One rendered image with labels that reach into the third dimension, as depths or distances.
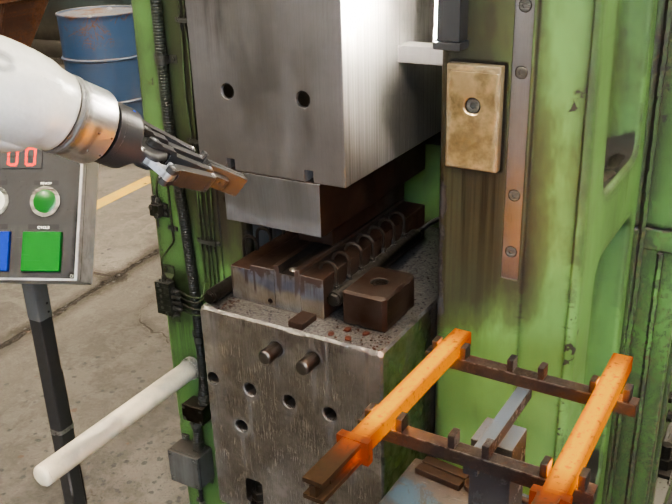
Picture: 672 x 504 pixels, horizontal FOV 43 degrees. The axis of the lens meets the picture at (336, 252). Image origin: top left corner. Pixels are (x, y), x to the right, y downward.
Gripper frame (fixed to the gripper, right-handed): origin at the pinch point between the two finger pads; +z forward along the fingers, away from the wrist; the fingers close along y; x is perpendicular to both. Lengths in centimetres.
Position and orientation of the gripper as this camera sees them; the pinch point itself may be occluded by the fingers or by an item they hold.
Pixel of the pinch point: (221, 178)
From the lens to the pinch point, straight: 114.8
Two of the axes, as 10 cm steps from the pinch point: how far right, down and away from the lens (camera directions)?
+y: 5.2, 6.4, -5.7
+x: 6.1, -7.4, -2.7
